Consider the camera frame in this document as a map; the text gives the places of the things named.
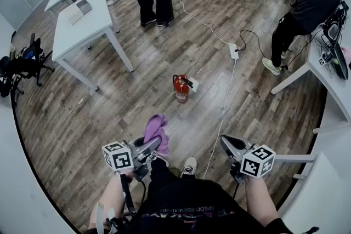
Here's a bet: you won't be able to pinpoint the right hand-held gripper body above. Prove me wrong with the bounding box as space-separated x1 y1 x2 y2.
227 144 276 184

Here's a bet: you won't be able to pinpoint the black office chair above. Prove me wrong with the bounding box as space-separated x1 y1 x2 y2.
0 33 55 98

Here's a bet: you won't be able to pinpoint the person's black shirt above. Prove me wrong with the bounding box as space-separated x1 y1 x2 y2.
135 176 294 234

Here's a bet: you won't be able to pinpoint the grey white backpack shell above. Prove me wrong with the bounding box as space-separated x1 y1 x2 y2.
323 18 349 81

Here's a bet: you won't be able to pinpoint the person's black trousers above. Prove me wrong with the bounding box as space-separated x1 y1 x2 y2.
148 157 199 183

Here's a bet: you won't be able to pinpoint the black harness strap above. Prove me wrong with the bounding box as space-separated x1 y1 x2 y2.
120 174 137 214

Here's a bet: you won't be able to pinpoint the person's white shoe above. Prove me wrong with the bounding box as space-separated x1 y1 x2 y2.
180 157 197 176
149 150 169 167

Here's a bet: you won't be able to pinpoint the purple cloth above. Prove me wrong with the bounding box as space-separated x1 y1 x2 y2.
143 114 170 153

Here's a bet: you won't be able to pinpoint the grey open box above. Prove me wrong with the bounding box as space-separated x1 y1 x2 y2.
67 0 93 26

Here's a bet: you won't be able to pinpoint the person's left forearm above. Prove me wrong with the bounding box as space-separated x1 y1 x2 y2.
89 172 133 234

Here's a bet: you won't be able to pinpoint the large white table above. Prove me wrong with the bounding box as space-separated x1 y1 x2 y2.
52 0 135 96

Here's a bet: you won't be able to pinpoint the person's right white shoe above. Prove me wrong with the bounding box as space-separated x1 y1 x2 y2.
180 157 197 176

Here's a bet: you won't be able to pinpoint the left hand-held gripper black cable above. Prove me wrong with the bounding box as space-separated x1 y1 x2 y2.
137 180 148 208

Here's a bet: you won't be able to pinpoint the red fire extinguisher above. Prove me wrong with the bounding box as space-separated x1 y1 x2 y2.
172 73 194 104

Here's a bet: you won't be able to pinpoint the black plugged cable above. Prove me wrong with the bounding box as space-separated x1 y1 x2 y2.
235 29 288 71

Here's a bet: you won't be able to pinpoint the person's right forearm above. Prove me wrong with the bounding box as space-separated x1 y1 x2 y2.
243 174 279 228

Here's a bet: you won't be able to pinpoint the paper tag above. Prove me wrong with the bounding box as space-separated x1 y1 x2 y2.
187 77 200 93

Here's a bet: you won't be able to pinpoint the white power strip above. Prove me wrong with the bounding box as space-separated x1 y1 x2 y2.
229 43 240 61

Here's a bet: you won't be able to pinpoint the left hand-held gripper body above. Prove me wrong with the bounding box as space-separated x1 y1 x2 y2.
102 140 151 182

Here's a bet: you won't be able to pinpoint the person's left white shoe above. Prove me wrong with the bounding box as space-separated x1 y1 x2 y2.
149 150 169 167

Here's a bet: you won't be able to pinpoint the white power cable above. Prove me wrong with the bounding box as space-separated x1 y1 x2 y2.
168 0 234 46
202 59 237 180

